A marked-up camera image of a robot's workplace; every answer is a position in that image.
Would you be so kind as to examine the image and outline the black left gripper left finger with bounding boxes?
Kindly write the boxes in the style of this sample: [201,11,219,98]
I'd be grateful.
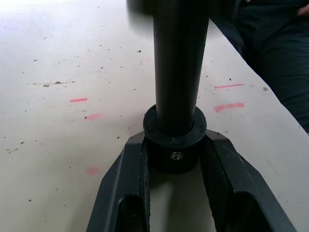
[86,131,152,232]

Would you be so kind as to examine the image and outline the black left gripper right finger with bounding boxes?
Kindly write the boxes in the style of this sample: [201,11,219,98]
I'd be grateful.
[202,129,298,232]

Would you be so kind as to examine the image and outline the black hand pump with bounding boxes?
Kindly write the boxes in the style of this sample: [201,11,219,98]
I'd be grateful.
[126,0,249,174]

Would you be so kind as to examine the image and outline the person in dark trousers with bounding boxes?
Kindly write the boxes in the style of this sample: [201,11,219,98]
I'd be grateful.
[210,0,309,134]

